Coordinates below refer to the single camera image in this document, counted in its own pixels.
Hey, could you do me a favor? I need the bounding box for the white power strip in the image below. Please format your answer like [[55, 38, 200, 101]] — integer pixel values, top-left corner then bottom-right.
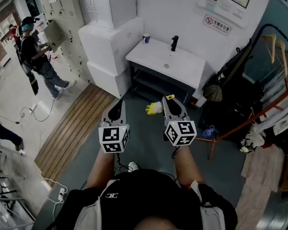
[[58, 187, 67, 204]]

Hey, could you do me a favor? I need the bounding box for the black faucet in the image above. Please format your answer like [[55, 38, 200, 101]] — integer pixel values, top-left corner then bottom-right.
[[170, 35, 180, 52]]

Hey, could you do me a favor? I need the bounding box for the black tote bag olive strap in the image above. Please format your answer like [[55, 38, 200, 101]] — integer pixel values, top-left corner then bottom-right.
[[201, 39, 256, 129]]

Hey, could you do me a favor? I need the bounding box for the grey locker cabinet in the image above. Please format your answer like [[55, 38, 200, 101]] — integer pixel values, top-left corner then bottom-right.
[[33, 0, 92, 84]]

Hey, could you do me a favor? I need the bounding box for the black floor cable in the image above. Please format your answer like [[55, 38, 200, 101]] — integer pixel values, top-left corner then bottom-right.
[[0, 99, 55, 125]]

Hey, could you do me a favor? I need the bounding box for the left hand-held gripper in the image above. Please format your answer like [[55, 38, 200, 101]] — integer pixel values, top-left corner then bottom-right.
[[98, 99, 131, 154]]

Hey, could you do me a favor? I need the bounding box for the blue plastic clip bundle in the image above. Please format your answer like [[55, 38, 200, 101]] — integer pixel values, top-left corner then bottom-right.
[[202, 125, 217, 139]]

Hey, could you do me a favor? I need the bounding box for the yellow stick with white tip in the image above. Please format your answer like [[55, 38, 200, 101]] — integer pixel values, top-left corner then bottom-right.
[[145, 94, 176, 116]]

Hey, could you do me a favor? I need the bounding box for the dark grey vanity frame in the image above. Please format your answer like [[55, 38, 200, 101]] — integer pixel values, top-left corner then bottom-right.
[[129, 61, 196, 105]]

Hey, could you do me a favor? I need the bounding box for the black tube clothes rack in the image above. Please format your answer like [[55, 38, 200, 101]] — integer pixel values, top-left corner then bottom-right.
[[251, 23, 288, 55]]

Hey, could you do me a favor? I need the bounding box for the person's left forearm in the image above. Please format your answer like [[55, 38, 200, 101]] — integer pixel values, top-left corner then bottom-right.
[[85, 149, 116, 189]]

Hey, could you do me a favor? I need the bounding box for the wooden slat floor panel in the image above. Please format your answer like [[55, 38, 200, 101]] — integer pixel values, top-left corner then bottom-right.
[[34, 83, 116, 188]]

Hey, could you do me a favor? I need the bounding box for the white power cable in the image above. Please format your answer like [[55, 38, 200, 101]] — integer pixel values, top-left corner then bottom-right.
[[41, 177, 69, 225]]

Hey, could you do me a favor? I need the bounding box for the person's right forearm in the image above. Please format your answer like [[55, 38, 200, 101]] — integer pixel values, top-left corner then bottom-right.
[[174, 145, 206, 189]]

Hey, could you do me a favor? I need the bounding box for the white shelf unit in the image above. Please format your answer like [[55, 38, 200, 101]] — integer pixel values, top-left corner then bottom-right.
[[0, 13, 19, 67]]

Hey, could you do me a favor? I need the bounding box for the white no-smoking sign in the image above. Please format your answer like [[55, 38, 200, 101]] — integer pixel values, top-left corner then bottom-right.
[[203, 14, 232, 36]]

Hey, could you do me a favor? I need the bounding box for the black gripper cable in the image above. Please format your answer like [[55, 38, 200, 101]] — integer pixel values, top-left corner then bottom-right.
[[114, 152, 135, 176]]

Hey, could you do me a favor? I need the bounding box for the white washbasin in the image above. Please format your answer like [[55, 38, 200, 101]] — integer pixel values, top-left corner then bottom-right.
[[125, 37, 206, 90]]

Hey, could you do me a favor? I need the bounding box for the white wall panel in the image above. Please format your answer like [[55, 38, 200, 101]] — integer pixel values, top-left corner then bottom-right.
[[197, 0, 255, 29]]

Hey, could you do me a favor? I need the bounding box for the person's black shirt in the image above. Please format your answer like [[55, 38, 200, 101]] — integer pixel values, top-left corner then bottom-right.
[[56, 168, 239, 230]]

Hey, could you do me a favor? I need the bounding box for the person's head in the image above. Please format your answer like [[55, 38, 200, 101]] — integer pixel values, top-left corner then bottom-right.
[[133, 216, 183, 230]]

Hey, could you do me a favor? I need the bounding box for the white plush toy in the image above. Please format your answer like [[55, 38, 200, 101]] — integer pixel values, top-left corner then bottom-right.
[[240, 130, 266, 153]]

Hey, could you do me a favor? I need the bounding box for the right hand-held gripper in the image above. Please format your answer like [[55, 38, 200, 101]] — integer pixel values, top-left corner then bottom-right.
[[161, 97, 198, 147]]

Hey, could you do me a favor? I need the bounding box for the khaki woven hat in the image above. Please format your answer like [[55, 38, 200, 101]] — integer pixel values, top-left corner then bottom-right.
[[203, 83, 223, 103]]

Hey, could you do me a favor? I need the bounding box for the white foam box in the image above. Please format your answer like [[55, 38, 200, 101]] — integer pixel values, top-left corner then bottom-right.
[[76, 0, 138, 30], [78, 16, 144, 77], [86, 60, 133, 99]]

